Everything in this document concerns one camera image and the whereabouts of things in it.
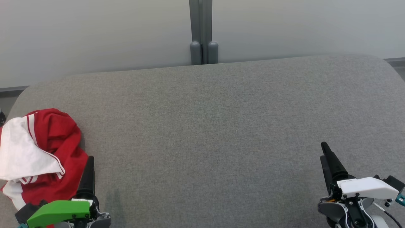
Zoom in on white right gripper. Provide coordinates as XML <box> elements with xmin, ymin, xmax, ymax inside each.
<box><xmin>318</xmin><ymin>142</ymin><xmax>400</xmax><ymax>228</ymax></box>

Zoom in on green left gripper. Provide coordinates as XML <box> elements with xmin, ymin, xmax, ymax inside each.
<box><xmin>27</xmin><ymin>155</ymin><xmax>111</xmax><ymax>228</ymax></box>

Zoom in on red white jersey with print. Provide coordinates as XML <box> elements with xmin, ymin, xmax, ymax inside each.
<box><xmin>0</xmin><ymin>108</ymin><xmax>89</xmax><ymax>185</ymax></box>

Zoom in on red white garment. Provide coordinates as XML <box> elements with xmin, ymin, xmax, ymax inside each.
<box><xmin>0</xmin><ymin>152</ymin><xmax>89</xmax><ymax>211</ymax></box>

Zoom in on grey partition post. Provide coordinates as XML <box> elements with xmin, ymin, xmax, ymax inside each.
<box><xmin>189</xmin><ymin>0</ymin><xmax>219</xmax><ymax>65</ymax></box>

